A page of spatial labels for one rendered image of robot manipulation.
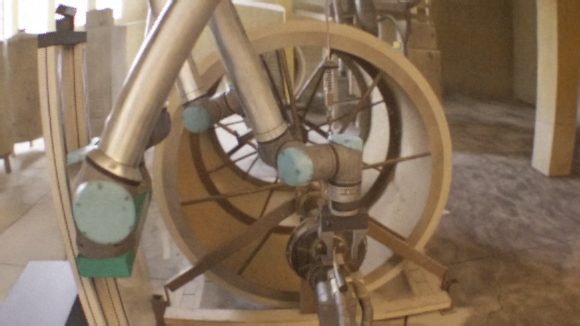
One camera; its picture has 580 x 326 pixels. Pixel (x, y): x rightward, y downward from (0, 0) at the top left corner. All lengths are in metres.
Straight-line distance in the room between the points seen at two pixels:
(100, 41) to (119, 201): 7.00
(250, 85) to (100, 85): 6.80
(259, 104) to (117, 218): 0.50
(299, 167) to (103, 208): 0.50
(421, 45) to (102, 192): 7.73
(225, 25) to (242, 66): 0.12
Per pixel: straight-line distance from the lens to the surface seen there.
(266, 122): 1.18
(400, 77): 2.38
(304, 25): 2.28
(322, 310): 1.44
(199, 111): 1.40
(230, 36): 1.12
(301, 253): 1.62
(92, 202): 0.90
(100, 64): 7.84
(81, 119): 1.48
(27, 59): 7.94
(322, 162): 1.13
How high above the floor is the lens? 1.70
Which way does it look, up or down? 17 degrees down
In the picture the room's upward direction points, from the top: 1 degrees counter-clockwise
